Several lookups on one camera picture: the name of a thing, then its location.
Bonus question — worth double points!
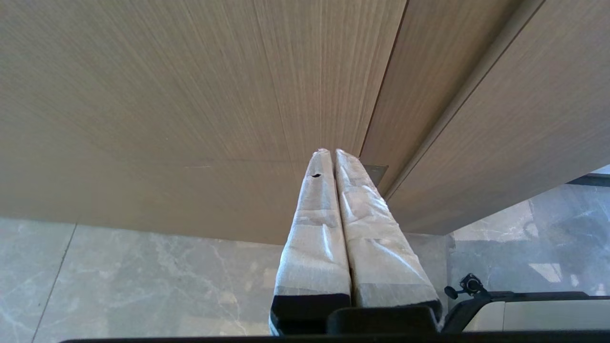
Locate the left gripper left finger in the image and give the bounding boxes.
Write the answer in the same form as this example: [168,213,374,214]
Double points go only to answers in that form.
[269,149,352,336]

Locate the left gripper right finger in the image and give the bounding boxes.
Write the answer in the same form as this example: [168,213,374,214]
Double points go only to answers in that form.
[335,149,444,332]

